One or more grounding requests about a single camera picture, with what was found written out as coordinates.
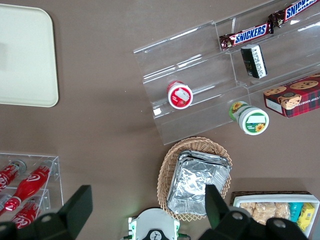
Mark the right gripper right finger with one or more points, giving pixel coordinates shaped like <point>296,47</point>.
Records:
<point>217,215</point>

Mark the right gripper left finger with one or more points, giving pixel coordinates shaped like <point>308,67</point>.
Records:
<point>72,215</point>

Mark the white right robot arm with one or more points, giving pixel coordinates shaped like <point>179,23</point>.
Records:
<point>155,225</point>

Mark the aluminium foil tray stack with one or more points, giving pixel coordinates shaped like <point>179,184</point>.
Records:
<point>192,182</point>

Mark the dark woven rectangular basket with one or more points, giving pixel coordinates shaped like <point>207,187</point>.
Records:
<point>270,193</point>

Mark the white rectangular snack tray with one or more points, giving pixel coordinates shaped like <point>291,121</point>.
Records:
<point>275,198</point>

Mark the light wicker oval basket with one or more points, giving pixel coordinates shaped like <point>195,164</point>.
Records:
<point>195,145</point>

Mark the cream plastic tray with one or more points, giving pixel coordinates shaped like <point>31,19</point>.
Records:
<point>25,62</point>

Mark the clear bagged rice cracker pack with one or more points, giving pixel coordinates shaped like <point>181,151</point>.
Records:
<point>265,211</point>
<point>248,208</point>
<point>282,210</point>

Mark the clear acrylic bottle rack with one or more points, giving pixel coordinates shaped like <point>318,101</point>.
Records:
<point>56,175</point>

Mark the red Coca-Cola bottle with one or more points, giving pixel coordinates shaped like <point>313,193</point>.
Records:
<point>3,200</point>
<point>25,215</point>
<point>30,182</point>
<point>10,172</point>

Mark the teal snack packet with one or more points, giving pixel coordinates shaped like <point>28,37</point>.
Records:
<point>295,211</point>

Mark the yellow snack packet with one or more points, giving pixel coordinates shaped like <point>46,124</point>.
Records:
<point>307,216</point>

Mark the green sunflower lidded cup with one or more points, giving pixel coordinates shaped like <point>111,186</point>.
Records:
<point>252,121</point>

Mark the red lidded yogurt cup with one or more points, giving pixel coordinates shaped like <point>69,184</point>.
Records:
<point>180,96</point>

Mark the red plaid cookie box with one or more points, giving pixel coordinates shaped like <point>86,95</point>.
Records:
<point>300,100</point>

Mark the small black snack box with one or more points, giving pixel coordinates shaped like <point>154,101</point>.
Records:
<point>253,61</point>

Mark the clear acrylic stepped shelf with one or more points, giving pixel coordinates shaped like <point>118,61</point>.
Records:
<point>190,37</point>

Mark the Snickers chocolate bar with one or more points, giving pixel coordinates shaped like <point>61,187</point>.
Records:
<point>250,35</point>
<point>295,10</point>

